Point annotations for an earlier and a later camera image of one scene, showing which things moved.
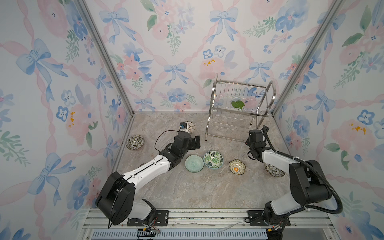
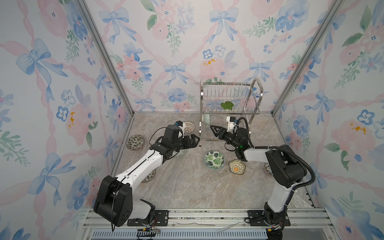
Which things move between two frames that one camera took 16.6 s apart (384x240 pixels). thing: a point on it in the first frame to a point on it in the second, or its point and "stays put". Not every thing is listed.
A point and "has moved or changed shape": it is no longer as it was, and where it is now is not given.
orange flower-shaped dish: x=237 y=167 stays put
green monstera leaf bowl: x=213 y=159 stays put
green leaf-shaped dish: x=239 y=104 to x=227 y=105
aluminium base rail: x=212 y=225 stays put
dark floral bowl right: x=274 y=171 stays put
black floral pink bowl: x=135 y=142 stays put
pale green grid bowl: x=194 y=163 to x=206 y=119
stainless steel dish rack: x=235 y=106 has moved or changed shape
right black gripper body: x=247 y=142 to x=230 y=139
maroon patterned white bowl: x=190 y=126 stays put
